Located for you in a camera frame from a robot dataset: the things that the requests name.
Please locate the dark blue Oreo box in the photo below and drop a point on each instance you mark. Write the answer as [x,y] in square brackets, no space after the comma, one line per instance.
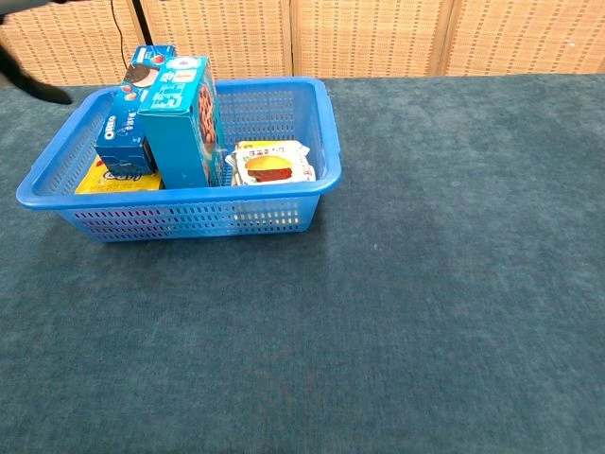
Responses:
[123,127]

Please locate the blue plastic perforated basket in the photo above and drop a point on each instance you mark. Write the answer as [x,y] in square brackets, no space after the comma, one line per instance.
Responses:
[142,199]

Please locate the yellow cracker bag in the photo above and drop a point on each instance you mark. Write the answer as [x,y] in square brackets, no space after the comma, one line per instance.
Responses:
[255,143]

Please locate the yellow red snack bag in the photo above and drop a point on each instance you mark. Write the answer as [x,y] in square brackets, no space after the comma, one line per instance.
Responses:
[118,182]

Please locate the black tripod stand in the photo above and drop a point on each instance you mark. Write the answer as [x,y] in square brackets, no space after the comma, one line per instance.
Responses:
[142,23]

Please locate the teal table cloth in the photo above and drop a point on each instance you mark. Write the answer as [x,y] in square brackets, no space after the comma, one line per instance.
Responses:
[425,284]

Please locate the light blue cookie box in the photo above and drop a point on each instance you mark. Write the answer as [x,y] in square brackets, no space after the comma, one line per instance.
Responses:
[175,132]

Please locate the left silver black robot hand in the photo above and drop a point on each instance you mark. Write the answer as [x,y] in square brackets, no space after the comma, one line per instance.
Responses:
[38,90]

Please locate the white burger picture packet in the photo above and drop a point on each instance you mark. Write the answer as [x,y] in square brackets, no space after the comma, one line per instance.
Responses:
[269,165]

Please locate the bamboo folding screen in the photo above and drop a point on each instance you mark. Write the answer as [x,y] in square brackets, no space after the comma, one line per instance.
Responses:
[368,38]

